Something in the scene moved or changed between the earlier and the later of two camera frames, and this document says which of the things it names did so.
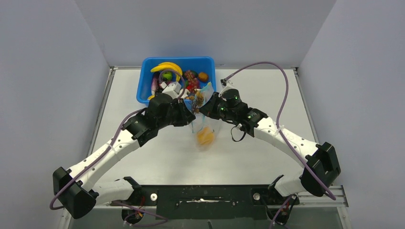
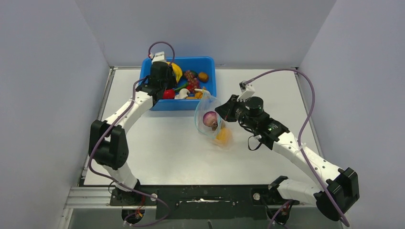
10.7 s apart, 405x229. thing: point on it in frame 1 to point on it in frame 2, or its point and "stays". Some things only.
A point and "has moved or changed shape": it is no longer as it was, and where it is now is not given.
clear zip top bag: [204, 129] has moved or changed shape
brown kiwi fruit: [203, 76] stays
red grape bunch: [193, 82] stays
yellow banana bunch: [169, 66] stays
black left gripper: [186, 116] to [172, 84]
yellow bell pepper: [205, 136] to [223, 138]
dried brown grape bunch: [197, 101] to [214, 126]
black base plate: [208, 202] stays
